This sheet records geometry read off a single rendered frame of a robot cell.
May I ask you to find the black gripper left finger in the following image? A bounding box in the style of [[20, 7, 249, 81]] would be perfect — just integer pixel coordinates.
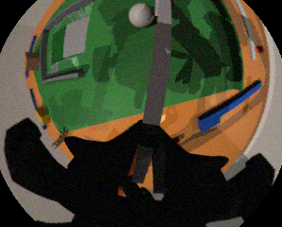
[[64, 118, 142, 189]]

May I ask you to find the white golf ball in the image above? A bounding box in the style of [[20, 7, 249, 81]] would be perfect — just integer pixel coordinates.
[[129, 3, 155, 27]]

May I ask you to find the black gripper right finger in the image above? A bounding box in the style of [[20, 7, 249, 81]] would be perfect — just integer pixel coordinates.
[[152, 126, 229, 194]]

